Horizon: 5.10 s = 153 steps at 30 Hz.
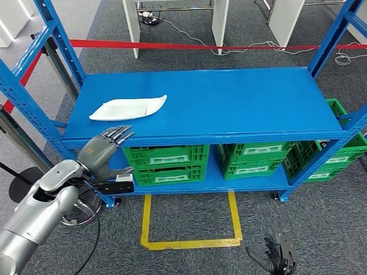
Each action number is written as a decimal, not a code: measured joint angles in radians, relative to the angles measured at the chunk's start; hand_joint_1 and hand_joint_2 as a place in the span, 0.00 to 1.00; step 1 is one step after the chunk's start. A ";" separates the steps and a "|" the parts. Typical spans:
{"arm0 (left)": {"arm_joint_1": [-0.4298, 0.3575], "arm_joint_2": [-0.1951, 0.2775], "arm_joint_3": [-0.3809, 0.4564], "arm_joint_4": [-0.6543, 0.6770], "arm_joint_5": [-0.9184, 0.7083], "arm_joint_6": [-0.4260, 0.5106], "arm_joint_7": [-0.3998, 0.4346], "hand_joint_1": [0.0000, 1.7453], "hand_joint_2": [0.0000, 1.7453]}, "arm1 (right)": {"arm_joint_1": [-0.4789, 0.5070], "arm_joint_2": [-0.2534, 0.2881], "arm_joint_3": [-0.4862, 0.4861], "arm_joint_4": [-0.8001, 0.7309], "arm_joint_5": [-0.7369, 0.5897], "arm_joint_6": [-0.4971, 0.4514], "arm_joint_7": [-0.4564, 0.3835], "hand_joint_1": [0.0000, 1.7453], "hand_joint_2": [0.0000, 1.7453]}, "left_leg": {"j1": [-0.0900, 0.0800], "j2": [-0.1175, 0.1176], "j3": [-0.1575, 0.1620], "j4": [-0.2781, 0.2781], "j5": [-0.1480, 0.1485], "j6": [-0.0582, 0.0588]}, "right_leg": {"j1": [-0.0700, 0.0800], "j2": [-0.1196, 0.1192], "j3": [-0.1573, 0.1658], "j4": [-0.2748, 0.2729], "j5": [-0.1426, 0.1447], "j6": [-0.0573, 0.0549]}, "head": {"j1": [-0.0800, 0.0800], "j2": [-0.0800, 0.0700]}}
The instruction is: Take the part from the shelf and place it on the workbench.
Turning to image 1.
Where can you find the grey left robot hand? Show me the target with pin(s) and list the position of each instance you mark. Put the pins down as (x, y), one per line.
(97, 153)

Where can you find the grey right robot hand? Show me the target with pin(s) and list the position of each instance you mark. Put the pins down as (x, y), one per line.
(263, 262)

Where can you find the white curved plastic part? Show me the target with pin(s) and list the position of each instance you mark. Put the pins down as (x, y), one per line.
(126, 108)

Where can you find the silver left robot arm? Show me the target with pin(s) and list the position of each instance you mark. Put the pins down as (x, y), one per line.
(37, 212)

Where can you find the blue metal shelf rack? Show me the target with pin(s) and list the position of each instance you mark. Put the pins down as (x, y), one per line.
(200, 95)

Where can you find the black rack caster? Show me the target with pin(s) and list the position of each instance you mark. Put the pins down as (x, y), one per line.
(118, 201)
(276, 196)

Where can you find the green plastic crate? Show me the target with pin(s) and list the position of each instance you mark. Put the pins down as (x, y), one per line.
(171, 176)
(169, 155)
(257, 150)
(252, 170)
(329, 172)
(343, 151)

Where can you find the yellow floor tape square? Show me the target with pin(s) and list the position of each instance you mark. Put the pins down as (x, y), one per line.
(146, 224)

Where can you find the short red barrier belt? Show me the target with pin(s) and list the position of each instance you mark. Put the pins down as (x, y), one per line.
(24, 79)

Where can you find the white table leg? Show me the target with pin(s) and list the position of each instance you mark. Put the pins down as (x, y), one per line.
(286, 19)
(220, 22)
(132, 26)
(359, 26)

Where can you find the long red barrier belt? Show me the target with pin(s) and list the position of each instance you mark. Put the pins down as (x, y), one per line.
(171, 45)

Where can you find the black power strip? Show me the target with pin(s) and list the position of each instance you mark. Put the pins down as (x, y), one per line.
(147, 18)

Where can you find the white furniture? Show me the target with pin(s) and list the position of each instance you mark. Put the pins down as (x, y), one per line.
(14, 19)

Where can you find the metal table crossbar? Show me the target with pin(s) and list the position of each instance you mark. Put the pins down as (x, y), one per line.
(177, 7)

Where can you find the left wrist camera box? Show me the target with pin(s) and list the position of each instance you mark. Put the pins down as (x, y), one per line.
(115, 186)

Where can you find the chrome stanchion post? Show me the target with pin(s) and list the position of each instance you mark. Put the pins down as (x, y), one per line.
(61, 72)
(83, 212)

